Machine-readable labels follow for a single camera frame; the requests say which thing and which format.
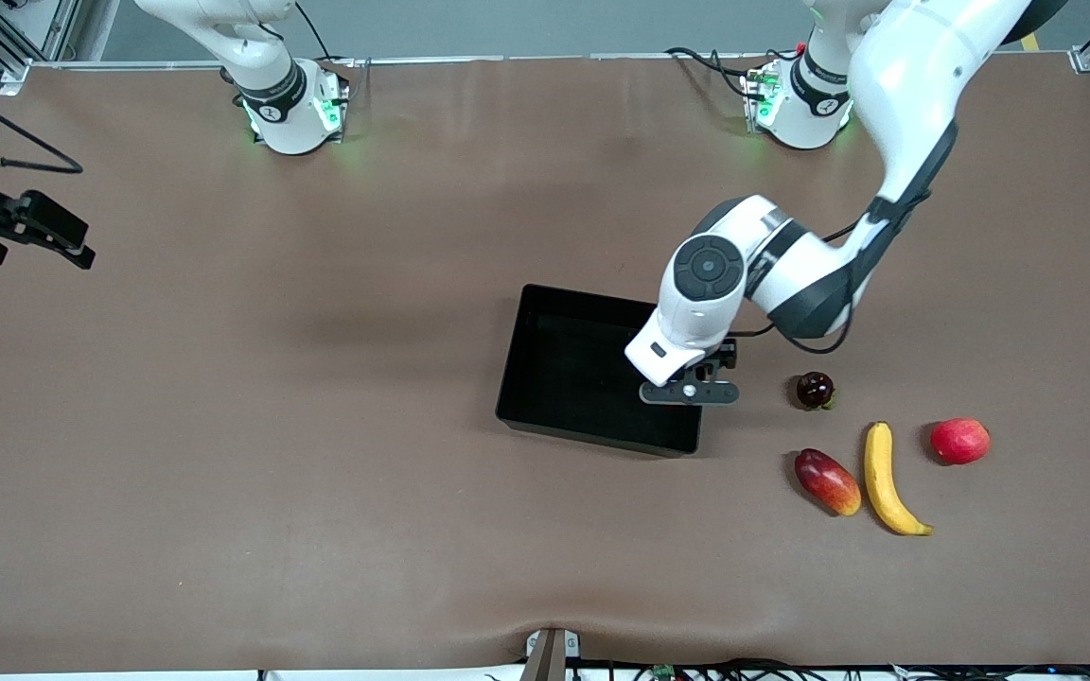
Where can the brown table cover mat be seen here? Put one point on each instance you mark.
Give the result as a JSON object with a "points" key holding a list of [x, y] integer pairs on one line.
{"points": [[318, 426]]}

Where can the black plastic box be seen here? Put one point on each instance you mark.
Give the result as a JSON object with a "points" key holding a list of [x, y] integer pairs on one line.
{"points": [[564, 378]]}

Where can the deep red apple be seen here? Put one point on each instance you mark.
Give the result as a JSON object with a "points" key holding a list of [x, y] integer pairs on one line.
{"points": [[961, 441]]}

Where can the small green circuit board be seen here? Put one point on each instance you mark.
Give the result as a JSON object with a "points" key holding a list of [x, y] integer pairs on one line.
{"points": [[664, 673]]}

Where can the aluminium frame structure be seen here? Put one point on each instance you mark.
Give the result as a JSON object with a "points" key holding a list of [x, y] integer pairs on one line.
{"points": [[61, 28]]}

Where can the silver table edge rail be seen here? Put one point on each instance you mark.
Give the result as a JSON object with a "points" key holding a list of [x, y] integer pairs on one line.
{"points": [[554, 58]]}

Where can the yellow floor tape strip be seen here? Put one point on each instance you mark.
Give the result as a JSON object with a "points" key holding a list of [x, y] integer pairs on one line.
{"points": [[1029, 43]]}

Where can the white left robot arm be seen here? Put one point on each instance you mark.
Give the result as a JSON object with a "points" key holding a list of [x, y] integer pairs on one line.
{"points": [[914, 76]]}

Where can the yellow banana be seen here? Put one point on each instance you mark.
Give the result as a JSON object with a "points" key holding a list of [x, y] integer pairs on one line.
{"points": [[878, 473]]}

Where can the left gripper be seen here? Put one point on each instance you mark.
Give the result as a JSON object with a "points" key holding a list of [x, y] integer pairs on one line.
{"points": [[724, 356]]}

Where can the red yellow mango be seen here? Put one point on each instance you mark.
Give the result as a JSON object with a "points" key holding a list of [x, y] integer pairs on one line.
{"points": [[827, 480]]}

